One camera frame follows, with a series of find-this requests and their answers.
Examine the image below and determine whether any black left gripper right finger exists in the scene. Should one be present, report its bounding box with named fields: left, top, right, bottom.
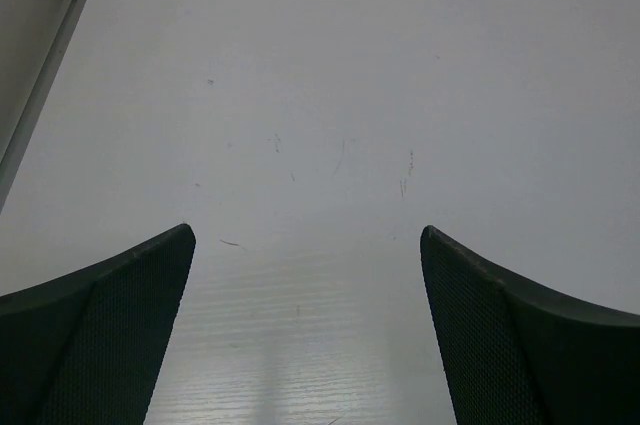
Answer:
left=420, top=226, right=639, bottom=424

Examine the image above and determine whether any aluminium table edge rail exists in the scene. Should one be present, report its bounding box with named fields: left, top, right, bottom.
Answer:
left=1, top=0, right=86, bottom=201

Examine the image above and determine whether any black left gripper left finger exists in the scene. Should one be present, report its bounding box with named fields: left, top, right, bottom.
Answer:
left=1, top=224, right=196, bottom=424

